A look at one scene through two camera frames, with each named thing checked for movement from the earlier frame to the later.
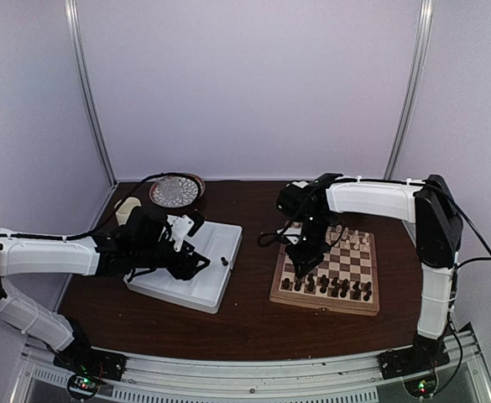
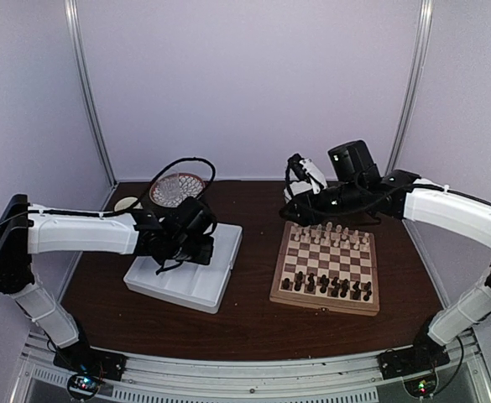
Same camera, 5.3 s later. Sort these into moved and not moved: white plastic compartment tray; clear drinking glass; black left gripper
Moved: black left gripper
Not moved: white plastic compartment tray; clear drinking glass
